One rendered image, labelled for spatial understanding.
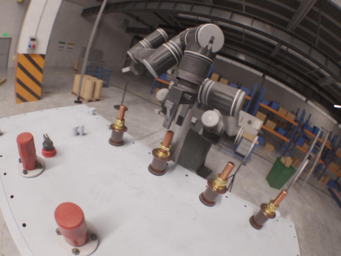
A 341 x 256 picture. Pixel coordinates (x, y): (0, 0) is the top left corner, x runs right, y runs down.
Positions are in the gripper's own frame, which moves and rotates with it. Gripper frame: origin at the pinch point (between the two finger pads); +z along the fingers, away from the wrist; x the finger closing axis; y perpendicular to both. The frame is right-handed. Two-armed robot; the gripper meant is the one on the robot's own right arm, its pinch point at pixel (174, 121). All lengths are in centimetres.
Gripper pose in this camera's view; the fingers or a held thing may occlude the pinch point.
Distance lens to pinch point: 57.6
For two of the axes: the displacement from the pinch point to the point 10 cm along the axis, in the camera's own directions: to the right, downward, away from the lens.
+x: 5.6, -1.3, 8.2
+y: 7.6, 4.6, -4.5
